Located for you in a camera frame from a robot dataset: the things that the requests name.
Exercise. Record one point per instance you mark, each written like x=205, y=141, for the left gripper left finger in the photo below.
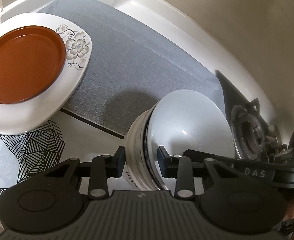
x=102, y=168

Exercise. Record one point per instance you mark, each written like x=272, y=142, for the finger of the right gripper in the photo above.
x=199, y=157

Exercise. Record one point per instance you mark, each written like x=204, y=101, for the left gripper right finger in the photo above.
x=178, y=167

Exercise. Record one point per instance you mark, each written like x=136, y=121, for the white bowl blue pattern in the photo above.
x=185, y=120

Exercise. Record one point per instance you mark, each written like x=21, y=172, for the large white square plate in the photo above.
x=25, y=116

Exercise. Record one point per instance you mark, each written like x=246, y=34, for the white floral square plate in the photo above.
x=78, y=48

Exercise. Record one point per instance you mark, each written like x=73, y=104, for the orange round plate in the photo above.
x=31, y=59

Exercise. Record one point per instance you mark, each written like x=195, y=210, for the cream bowls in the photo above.
x=136, y=171

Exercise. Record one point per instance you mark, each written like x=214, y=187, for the grey dish mat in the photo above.
x=131, y=67

